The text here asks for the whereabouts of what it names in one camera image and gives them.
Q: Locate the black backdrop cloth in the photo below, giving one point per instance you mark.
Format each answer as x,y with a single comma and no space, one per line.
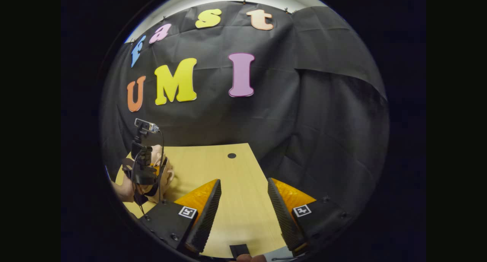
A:
304,121

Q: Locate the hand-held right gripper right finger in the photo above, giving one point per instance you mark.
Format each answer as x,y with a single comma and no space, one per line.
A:
283,216

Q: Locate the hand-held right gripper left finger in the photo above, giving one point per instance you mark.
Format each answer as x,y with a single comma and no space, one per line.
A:
209,216

